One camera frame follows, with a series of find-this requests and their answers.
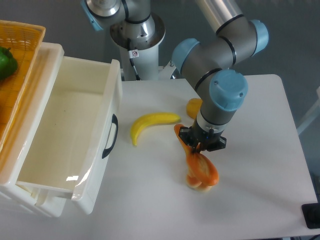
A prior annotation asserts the black cable on pedestal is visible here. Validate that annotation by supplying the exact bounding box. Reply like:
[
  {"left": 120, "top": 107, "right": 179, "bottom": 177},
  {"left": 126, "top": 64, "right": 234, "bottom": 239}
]
[{"left": 127, "top": 37, "right": 142, "bottom": 81}]

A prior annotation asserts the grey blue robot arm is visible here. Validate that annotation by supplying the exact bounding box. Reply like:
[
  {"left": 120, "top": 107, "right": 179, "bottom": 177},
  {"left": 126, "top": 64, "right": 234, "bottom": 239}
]
[{"left": 80, "top": 0, "right": 269, "bottom": 152}]

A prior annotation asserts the white drawer cabinet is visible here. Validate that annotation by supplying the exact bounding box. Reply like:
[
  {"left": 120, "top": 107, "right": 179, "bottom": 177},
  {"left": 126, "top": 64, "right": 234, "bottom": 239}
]
[{"left": 0, "top": 42, "right": 65, "bottom": 217}]

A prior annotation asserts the green bell pepper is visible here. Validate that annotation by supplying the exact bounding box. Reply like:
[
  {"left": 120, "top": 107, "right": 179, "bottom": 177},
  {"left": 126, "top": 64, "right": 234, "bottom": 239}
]
[{"left": 0, "top": 46, "right": 18, "bottom": 80}]

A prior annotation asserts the white plastic drawer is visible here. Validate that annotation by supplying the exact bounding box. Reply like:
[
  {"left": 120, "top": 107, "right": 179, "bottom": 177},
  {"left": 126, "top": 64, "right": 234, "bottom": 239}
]
[{"left": 17, "top": 56, "right": 122, "bottom": 217}]

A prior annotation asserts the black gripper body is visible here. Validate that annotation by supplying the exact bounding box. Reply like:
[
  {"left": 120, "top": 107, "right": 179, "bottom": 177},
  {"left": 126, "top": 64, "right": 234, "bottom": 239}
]
[{"left": 178, "top": 120, "right": 227, "bottom": 152}]

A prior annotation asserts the yellow banana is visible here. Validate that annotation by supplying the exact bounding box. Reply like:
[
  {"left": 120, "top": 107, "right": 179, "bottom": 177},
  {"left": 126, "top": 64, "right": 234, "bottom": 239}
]
[{"left": 129, "top": 112, "right": 181, "bottom": 146}]

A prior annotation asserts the black device at edge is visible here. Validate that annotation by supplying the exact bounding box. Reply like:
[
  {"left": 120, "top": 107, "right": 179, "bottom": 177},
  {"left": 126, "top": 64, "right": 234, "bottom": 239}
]
[{"left": 301, "top": 203, "right": 320, "bottom": 229}]

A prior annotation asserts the long orange bread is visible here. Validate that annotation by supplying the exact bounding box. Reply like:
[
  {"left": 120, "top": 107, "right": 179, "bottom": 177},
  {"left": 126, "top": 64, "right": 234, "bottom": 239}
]
[{"left": 174, "top": 123, "right": 220, "bottom": 191}]

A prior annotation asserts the yellow woven basket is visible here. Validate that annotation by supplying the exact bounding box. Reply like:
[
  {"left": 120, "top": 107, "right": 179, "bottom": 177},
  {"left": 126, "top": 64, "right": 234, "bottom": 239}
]
[{"left": 0, "top": 20, "right": 46, "bottom": 147}]

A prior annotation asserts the yellow bell pepper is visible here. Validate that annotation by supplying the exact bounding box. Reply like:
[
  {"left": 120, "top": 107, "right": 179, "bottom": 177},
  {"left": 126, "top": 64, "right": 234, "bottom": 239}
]
[{"left": 186, "top": 98, "right": 203, "bottom": 120}]

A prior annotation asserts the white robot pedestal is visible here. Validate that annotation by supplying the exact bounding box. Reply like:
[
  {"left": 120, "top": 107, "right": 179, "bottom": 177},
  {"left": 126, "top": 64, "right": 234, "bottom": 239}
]
[{"left": 110, "top": 12, "right": 176, "bottom": 81}]

